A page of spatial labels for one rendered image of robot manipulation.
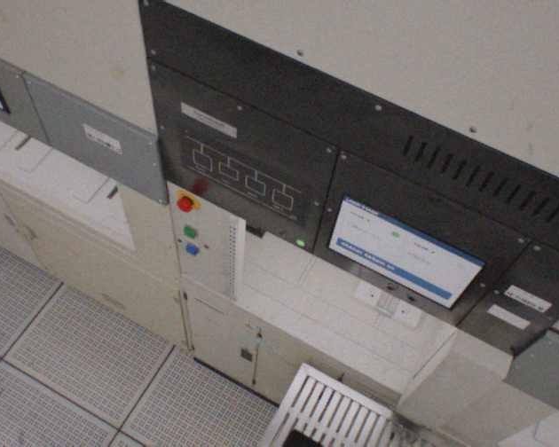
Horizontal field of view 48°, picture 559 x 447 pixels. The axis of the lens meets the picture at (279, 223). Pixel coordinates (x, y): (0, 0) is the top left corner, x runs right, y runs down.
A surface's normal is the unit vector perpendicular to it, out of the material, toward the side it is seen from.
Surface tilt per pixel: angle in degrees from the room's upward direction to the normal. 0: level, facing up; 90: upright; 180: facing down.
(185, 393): 0
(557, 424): 0
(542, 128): 92
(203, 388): 0
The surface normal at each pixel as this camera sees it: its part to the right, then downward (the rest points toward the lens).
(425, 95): -0.47, 0.76
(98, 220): 0.07, -0.50
